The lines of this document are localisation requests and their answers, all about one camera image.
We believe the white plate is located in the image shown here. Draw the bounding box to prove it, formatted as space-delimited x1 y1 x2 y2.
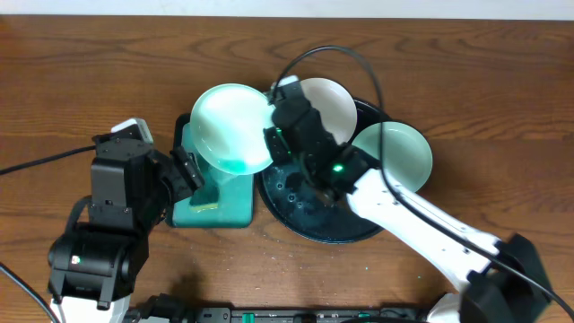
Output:
300 78 358 144

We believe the green yellow sponge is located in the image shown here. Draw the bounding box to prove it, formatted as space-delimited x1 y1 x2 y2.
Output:
189 170 220 213

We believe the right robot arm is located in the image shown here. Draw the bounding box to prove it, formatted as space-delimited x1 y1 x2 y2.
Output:
265 96 560 322

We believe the pale green plate front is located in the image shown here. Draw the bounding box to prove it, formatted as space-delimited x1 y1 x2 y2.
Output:
190 83 274 175

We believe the round black tray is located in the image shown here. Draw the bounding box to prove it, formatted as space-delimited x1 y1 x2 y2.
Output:
254 95 404 245

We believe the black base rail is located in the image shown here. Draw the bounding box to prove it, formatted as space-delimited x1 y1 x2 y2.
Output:
120 293 436 323

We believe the black rectangular water tray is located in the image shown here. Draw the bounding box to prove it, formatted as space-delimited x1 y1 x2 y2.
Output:
166 113 254 229

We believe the pale green plate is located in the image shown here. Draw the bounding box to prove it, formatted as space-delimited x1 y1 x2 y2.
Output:
190 83 274 175
352 121 433 192

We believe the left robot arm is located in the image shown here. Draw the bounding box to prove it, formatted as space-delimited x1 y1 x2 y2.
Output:
48 133 204 322

